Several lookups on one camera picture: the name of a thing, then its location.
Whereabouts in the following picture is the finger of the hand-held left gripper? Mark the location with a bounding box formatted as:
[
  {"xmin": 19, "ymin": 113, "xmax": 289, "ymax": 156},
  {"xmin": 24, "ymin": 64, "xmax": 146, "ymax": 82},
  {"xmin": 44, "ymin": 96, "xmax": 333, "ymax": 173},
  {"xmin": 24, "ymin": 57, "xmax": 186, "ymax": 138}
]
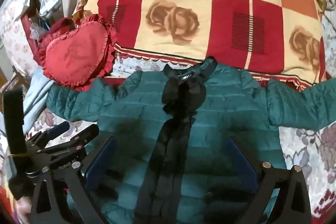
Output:
[
  {"xmin": 39, "ymin": 124, "xmax": 100, "ymax": 162},
  {"xmin": 26, "ymin": 121, "xmax": 71, "ymax": 149}
]

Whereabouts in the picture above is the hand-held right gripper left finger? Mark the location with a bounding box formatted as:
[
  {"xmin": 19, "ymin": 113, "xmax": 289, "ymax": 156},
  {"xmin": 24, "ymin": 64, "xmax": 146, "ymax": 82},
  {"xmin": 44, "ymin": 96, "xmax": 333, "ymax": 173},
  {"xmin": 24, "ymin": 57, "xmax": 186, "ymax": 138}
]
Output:
[{"xmin": 31, "ymin": 136, "xmax": 116, "ymax": 224}]

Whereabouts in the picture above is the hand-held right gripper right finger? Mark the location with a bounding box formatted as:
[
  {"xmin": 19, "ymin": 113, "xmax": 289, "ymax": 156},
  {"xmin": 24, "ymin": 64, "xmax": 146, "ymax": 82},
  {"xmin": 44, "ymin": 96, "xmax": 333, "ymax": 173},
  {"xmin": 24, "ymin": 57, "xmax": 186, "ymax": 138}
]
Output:
[{"xmin": 226, "ymin": 136, "xmax": 313, "ymax": 224}]

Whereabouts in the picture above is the teal puffer jacket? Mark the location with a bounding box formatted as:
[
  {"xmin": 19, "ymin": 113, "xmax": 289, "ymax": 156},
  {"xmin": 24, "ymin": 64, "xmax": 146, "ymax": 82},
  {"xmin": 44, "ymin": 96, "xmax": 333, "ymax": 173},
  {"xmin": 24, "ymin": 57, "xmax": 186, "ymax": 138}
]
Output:
[{"xmin": 46, "ymin": 55, "xmax": 336, "ymax": 224}]

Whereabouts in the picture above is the light blue cloth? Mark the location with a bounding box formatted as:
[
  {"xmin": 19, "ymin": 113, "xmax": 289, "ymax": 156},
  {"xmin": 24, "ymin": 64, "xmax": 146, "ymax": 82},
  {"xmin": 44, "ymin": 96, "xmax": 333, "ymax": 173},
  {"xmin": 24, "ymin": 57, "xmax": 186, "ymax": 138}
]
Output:
[{"xmin": 23, "ymin": 71, "xmax": 56, "ymax": 128}]

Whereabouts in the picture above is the white floral bed sheet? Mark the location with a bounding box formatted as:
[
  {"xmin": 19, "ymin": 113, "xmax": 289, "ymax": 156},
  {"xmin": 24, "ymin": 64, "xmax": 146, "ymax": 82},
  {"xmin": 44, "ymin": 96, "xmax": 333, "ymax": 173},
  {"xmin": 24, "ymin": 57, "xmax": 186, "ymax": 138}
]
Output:
[{"xmin": 24, "ymin": 11, "xmax": 336, "ymax": 224}]

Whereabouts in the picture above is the pink floral cloth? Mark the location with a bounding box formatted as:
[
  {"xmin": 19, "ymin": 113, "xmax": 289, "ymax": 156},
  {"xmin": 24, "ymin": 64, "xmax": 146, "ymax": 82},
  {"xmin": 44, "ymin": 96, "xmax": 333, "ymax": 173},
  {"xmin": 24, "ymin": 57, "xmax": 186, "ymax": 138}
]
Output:
[{"xmin": 0, "ymin": 0, "xmax": 40, "ymax": 71}]

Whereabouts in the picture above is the red heart-shaped ruffled pillow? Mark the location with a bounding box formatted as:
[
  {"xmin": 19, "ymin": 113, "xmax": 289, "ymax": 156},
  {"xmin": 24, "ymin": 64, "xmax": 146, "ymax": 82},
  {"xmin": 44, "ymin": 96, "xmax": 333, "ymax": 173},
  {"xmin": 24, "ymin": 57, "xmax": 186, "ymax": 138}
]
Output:
[{"xmin": 37, "ymin": 14, "xmax": 117, "ymax": 92}]

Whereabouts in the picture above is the red wooden furniture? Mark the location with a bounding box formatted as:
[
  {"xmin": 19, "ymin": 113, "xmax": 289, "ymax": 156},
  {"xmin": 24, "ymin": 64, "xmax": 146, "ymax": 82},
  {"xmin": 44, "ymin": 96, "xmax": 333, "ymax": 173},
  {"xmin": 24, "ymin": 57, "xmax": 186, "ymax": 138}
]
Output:
[{"xmin": 20, "ymin": 0, "xmax": 53, "ymax": 44}]

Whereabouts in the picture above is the dark red cloth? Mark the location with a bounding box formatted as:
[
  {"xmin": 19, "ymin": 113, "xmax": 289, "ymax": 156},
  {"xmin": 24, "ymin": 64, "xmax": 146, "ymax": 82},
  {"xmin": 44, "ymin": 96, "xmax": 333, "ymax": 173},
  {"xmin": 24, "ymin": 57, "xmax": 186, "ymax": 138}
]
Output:
[{"xmin": 48, "ymin": 17, "xmax": 79, "ymax": 36}]

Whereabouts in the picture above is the white plastic bag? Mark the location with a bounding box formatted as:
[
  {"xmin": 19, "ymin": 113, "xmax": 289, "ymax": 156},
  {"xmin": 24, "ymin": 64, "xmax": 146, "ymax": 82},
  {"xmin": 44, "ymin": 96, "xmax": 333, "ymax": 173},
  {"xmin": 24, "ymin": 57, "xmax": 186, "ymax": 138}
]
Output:
[{"xmin": 39, "ymin": 0, "xmax": 64, "ymax": 18}]

